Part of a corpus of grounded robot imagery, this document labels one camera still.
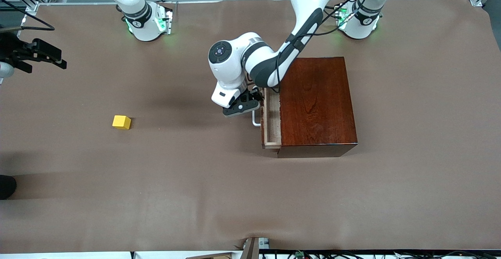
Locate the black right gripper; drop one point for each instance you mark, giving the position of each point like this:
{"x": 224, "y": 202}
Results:
{"x": 15, "y": 51}

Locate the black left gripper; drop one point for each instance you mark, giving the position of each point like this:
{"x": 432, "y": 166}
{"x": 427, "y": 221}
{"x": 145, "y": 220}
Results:
{"x": 255, "y": 94}

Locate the yellow block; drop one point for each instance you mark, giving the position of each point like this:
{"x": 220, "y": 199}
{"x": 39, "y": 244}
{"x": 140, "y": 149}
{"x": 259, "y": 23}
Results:
{"x": 121, "y": 122}

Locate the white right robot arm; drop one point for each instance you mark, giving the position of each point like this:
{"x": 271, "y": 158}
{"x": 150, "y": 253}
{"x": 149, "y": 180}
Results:
{"x": 145, "y": 32}

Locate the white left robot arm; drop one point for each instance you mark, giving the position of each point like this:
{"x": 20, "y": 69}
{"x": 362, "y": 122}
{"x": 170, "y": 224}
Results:
{"x": 235, "y": 59}

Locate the dark red wooden cabinet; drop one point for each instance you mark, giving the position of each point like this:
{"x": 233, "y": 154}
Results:
{"x": 317, "y": 106}

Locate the brown table mat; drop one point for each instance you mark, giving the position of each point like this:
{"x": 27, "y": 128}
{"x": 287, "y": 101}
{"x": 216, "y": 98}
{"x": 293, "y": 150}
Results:
{"x": 195, "y": 192}

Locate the black rounded object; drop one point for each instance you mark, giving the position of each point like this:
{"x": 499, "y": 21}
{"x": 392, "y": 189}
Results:
{"x": 7, "y": 186}

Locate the light wooden plank piece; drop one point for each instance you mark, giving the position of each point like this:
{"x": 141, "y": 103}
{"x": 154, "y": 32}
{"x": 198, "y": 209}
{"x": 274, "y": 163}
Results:
{"x": 211, "y": 256}

